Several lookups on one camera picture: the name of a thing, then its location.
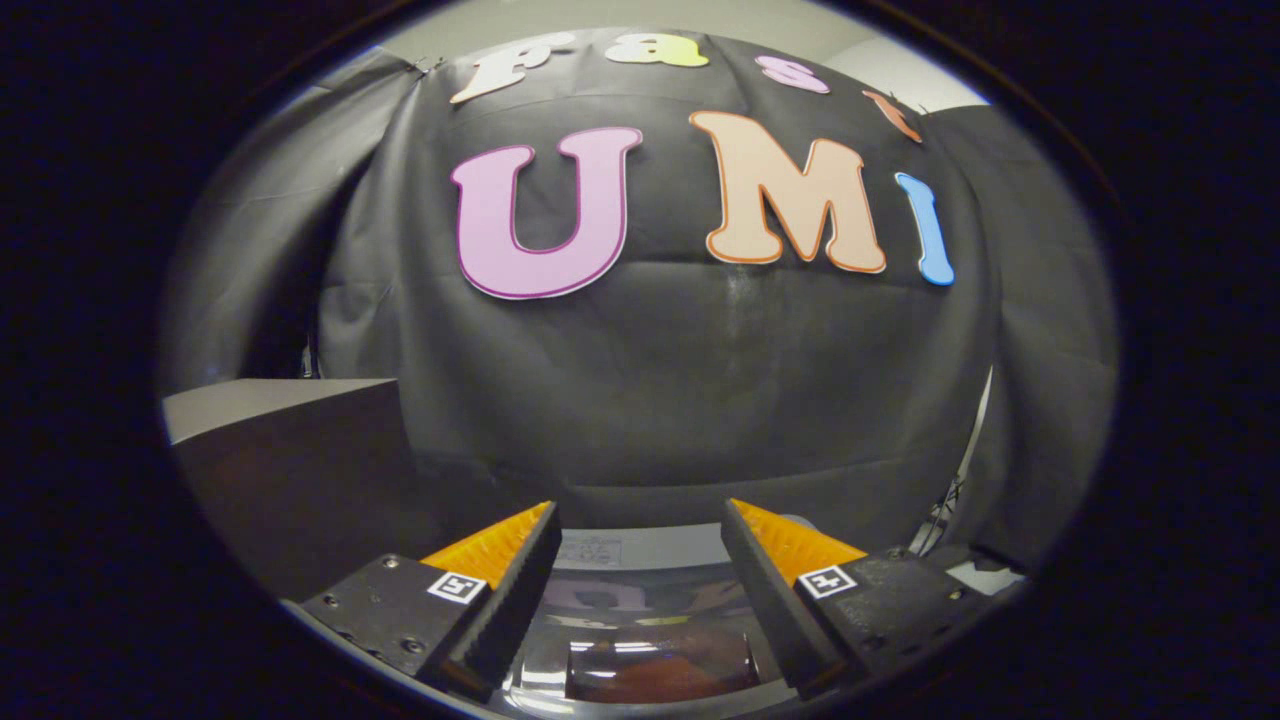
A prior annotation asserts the black hanging cable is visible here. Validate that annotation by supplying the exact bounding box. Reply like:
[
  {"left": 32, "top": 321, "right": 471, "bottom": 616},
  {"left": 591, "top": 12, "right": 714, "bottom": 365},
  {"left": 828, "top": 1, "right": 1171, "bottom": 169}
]
[{"left": 908, "top": 468, "right": 979, "bottom": 557}]

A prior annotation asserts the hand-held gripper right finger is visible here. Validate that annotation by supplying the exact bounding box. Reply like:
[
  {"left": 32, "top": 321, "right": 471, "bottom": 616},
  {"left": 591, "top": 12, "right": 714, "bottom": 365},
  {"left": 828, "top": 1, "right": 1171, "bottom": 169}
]
[{"left": 720, "top": 497, "right": 1001, "bottom": 699}]

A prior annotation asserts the dark washing machine lid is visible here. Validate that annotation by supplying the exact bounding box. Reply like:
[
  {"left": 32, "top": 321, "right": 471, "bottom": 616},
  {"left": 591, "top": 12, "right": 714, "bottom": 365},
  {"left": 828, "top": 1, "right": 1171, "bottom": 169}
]
[{"left": 498, "top": 566, "right": 793, "bottom": 717}]

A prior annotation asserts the grey cabinet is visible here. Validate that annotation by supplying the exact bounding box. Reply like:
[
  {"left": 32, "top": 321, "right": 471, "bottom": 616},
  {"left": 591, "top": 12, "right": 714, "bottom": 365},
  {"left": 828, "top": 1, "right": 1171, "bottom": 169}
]
[{"left": 162, "top": 378, "right": 453, "bottom": 603}]

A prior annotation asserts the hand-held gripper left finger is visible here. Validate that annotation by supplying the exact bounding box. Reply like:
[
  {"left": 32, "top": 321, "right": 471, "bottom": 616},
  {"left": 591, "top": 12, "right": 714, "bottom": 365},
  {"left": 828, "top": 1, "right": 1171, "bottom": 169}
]
[{"left": 300, "top": 500, "right": 563, "bottom": 701}]

